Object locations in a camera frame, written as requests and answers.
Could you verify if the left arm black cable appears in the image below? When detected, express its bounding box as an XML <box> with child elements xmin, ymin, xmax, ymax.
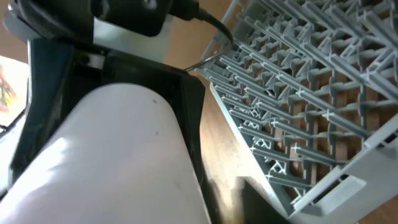
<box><xmin>169</xmin><ymin>0</ymin><xmax>234</xmax><ymax>72</ymax></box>

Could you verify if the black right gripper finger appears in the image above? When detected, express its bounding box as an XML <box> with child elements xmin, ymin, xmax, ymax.
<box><xmin>241</xmin><ymin>179</ymin><xmax>290</xmax><ymax>224</ymax></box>

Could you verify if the grey dishwasher rack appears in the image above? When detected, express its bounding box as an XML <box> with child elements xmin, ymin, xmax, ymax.
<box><xmin>199</xmin><ymin>0</ymin><xmax>397</xmax><ymax>223</ymax></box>

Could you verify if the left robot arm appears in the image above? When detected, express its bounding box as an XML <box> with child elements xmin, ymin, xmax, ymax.
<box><xmin>1</xmin><ymin>1</ymin><xmax>214</xmax><ymax>223</ymax></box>

